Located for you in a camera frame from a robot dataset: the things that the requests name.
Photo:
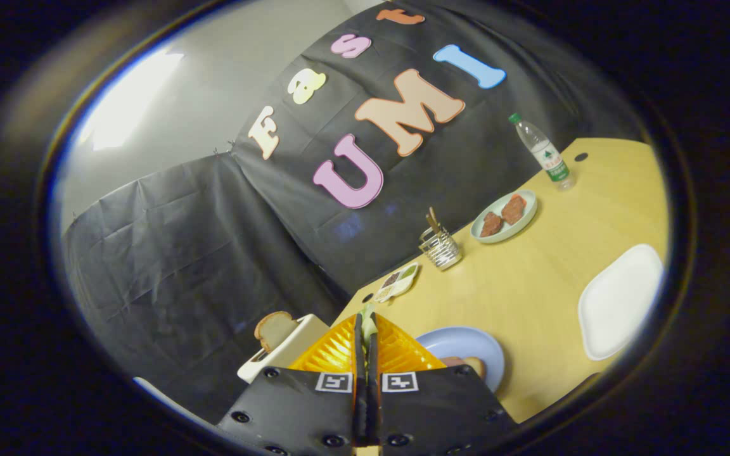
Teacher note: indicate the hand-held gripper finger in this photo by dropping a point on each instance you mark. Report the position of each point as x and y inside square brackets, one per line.
[372, 380]
[360, 380]

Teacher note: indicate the pale green lettuce piece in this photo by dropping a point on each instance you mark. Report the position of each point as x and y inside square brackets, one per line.
[369, 324]

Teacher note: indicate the white toaster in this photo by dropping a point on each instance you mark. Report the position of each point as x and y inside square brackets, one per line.
[301, 345]

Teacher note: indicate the light blue round plate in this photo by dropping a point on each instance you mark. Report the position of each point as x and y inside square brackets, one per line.
[466, 345]

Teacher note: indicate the small divided sauce tray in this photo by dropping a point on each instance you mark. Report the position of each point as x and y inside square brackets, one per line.
[397, 282]

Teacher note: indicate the toast bread slice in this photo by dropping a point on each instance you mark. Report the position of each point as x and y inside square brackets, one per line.
[273, 328]

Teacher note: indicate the wooden utensils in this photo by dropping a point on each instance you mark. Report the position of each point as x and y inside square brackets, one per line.
[434, 221]

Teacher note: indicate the pale green round plate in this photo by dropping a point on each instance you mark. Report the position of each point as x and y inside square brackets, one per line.
[498, 235]

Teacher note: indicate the black backdrop cloth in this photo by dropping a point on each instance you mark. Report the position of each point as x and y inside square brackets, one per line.
[225, 240]

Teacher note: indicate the brown meat slice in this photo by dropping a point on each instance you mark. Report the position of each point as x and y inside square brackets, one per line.
[514, 208]
[491, 224]

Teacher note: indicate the white square plate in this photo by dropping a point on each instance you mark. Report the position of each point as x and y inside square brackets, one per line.
[621, 301]

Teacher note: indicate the clear water bottle green cap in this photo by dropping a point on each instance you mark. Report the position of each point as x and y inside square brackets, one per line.
[545, 155]

